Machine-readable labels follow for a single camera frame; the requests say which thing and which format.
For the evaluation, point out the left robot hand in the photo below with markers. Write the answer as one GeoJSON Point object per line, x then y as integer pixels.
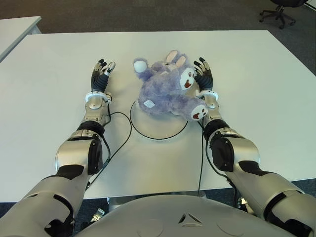
{"type": "Point", "coordinates": [98, 81]}

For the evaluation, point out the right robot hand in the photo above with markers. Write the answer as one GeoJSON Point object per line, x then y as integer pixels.
{"type": "Point", "coordinates": [206, 80]}

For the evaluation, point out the purple plush bunny doll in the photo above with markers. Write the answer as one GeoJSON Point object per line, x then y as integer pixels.
{"type": "Point", "coordinates": [163, 91]}

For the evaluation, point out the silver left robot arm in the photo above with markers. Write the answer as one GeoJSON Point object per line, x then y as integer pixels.
{"type": "Point", "coordinates": [69, 158]}

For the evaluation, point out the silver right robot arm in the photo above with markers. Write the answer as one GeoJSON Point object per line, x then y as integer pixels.
{"type": "Point", "coordinates": [247, 150]}

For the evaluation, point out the white plate with black rim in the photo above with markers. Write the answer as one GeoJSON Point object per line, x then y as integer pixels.
{"type": "Point", "coordinates": [158, 128]}

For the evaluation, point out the black office chair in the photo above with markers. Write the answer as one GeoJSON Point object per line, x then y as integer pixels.
{"type": "Point", "coordinates": [277, 13]}

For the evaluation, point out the grey side table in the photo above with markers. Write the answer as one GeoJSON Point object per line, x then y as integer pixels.
{"type": "Point", "coordinates": [14, 29]}

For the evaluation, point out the silver table base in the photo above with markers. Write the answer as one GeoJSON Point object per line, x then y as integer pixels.
{"type": "Point", "coordinates": [116, 203]}

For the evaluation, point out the grey robot torso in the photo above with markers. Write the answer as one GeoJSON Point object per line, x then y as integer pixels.
{"type": "Point", "coordinates": [172, 217]}

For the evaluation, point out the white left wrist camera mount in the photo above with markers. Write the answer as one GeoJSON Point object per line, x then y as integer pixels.
{"type": "Point", "coordinates": [97, 95]}

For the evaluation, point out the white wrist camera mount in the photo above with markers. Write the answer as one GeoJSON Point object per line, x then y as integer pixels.
{"type": "Point", "coordinates": [209, 93]}
{"type": "Point", "coordinates": [97, 95]}

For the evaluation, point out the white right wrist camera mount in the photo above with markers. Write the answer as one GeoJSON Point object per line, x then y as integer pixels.
{"type": "Point", "coordinates": [209, 93]}

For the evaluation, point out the silver metal floor bracket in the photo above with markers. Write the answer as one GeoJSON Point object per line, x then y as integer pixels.
{"type": "Point", "coordinates": [98, 214]}

